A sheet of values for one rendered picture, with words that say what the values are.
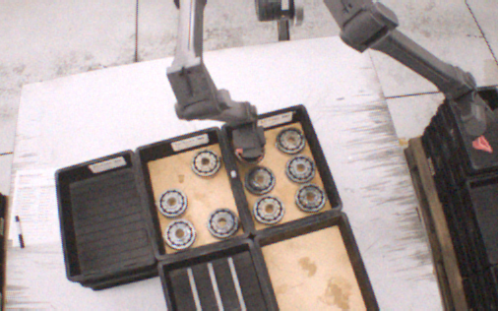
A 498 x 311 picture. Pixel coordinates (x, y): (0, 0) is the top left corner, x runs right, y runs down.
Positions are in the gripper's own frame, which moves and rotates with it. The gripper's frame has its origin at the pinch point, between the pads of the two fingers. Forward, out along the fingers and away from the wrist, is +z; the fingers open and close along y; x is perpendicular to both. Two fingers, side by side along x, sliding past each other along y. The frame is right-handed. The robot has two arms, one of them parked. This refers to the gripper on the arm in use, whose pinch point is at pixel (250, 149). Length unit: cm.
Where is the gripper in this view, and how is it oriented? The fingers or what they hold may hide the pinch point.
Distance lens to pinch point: 153.0
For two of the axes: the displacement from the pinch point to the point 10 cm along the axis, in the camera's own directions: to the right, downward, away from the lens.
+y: 9.9, -1.6, 0.3
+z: 0.4, 4.1, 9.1
